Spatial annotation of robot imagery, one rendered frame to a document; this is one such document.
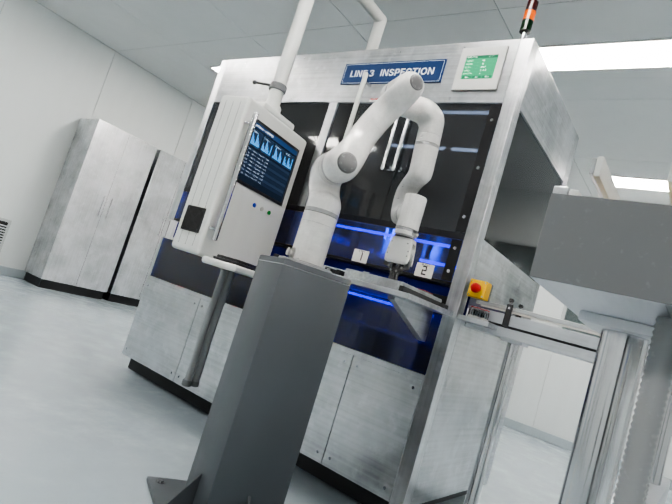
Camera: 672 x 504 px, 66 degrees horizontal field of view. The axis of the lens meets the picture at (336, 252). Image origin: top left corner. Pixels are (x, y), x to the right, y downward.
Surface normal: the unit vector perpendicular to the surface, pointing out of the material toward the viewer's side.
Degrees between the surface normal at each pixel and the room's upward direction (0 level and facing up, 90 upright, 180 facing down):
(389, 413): 90
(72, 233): 90
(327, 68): 90
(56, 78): 90
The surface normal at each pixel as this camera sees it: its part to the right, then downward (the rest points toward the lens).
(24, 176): 0.77, 0.18
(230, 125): -0.47, -0.23
